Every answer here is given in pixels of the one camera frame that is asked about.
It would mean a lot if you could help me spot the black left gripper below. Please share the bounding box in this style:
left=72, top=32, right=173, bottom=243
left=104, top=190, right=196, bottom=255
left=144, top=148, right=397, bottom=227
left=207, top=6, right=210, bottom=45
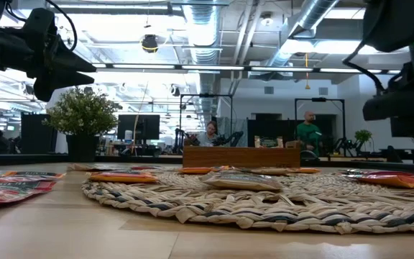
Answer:
left=0, top=28, right=97, bottom=103

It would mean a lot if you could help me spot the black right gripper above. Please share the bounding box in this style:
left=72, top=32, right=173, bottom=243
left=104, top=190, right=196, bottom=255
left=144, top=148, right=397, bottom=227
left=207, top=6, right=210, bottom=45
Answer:
left=362, top=86, right=414, bottom=167

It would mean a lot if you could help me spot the orange tea packet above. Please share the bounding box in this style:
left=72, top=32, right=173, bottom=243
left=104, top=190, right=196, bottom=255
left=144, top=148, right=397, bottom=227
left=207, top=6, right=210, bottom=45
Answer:
left=177, top=165, right=230, bottom=176
left=293, top=167, right=322, bottom=175
left=342, top=173, right=414, bottom=190
left=87, top=171, right=160, bottom=185
left=0, top=171, right=67, bottom=180

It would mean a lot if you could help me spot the black desk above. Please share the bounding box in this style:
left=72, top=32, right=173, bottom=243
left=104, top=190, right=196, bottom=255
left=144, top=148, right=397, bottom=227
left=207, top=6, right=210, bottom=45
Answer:
left=378, top=146, right=414, bottom=165

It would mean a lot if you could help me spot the black computer monitor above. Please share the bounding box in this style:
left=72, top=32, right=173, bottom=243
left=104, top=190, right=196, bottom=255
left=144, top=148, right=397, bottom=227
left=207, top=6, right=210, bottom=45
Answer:
left=390, top=118, right=414, bottom=138
left=116, top=114, right=161, bottom=141

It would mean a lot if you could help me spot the bushy plant in black pot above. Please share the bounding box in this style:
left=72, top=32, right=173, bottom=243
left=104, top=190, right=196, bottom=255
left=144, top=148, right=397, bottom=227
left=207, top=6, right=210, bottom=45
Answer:
left=41, top=86, right=122, bottom=163

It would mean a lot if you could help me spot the small green potted plant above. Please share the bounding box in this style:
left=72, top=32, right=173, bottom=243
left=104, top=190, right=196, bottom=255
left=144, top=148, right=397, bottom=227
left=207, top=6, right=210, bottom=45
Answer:
left=354, top=129, right=373, bottom=156

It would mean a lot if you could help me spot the black partition panel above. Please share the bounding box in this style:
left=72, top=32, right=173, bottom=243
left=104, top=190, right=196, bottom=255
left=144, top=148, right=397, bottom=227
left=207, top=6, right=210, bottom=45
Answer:
left=20, top=112, right=58, bottom=155

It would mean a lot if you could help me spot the black hanging round device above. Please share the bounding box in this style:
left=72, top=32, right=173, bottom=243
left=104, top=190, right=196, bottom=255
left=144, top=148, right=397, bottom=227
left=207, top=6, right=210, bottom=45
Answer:
left=141, top=33, right=160, bottom=54

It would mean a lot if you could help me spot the black partition screen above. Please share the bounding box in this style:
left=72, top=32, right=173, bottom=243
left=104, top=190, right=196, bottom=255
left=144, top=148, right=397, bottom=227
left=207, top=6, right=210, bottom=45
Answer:
left=247, top=114, right=337, bottom=148

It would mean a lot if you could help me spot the wooden compartment caddy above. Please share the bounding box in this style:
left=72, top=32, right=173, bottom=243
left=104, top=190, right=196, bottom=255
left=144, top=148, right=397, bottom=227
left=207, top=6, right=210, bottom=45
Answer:
left=182, top=138, right=302, bottom=169

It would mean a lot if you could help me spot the round white lamp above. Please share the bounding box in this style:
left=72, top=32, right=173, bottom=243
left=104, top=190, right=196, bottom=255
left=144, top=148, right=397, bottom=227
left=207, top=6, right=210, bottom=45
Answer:
left=260, top=12, right=275, bottom=27

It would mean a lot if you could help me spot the round woven placemat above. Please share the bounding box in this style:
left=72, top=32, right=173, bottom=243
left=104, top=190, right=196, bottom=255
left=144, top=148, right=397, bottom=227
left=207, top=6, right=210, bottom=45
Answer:
left=80, top=168, right=414, bottom=235

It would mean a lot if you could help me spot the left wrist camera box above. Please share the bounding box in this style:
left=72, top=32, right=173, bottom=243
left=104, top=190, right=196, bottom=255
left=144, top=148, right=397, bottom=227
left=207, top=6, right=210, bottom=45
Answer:
left=22, top=6, right=56, bottom=39

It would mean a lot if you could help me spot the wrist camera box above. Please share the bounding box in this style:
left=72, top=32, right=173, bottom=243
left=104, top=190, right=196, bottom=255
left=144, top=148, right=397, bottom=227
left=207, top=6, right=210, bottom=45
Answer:
left=362, top=0, right=414, bottom=54
left=22, top=6, right=56, bottom=39

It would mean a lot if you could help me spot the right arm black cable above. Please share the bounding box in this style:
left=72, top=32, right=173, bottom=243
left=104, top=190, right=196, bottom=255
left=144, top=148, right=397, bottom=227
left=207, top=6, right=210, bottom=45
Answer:
left=342, top=42, right=387, bottom=95

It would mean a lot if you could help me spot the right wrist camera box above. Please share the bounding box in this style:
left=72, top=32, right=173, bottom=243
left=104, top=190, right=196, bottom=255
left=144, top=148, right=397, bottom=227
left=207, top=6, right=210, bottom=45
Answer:
left=362, top=0, right=414, bottom=54

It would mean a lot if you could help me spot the yellow hanging cord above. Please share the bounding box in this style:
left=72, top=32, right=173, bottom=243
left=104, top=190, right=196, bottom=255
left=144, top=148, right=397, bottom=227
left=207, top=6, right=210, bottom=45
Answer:
left=304, top=53, right=311, bottom=91

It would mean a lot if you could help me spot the silver ribbed air duct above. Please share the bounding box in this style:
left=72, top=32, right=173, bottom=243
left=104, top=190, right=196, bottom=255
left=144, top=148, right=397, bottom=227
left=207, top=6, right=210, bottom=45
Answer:
left=183, top=0, right=223, bottom=122

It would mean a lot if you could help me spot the long strip light rail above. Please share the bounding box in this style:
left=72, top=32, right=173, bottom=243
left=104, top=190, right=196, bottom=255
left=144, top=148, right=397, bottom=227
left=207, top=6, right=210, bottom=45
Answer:
left=0, top=62, right=411, bottom=75

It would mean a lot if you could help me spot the silver spiral air duct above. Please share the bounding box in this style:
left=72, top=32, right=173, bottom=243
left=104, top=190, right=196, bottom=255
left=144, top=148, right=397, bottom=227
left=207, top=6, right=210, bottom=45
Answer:
left=262, top=0, right=340, bottom=69

